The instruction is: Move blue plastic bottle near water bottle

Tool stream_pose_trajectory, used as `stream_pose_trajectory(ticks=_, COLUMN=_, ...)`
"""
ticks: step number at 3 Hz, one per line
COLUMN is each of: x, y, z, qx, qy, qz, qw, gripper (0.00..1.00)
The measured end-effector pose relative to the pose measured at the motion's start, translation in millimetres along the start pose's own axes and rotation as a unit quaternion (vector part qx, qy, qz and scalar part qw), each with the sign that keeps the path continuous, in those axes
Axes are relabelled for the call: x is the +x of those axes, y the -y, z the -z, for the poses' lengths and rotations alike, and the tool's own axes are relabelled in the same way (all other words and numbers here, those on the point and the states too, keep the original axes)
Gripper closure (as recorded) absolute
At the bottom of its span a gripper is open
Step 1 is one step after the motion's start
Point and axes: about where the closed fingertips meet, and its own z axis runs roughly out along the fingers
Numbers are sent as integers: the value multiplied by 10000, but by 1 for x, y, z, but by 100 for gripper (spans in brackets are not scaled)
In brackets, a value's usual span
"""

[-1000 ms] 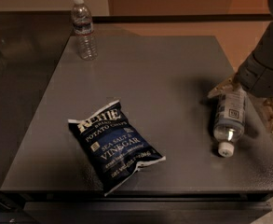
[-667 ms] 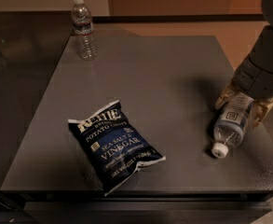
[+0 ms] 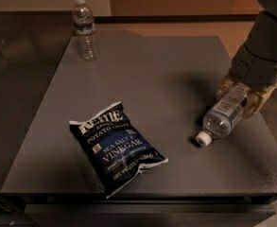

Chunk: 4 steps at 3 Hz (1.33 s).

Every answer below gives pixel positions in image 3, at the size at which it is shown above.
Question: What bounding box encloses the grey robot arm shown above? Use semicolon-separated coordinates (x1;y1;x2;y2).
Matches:
215;0;277;118

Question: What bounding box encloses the dark glass side table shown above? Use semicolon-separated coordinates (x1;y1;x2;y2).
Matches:
0;11;74;191

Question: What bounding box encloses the blue Kettle chips bag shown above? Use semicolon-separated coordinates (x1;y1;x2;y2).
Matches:
69;101;168;199

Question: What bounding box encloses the clear water bottle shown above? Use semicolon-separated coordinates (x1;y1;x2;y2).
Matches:
72;0;99;61

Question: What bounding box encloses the blue label plastic bottle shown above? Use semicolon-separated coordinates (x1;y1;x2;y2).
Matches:
196;83;250;147

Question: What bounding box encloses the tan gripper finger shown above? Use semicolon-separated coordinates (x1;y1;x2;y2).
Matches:
215;70;238;100
243;86;275;119

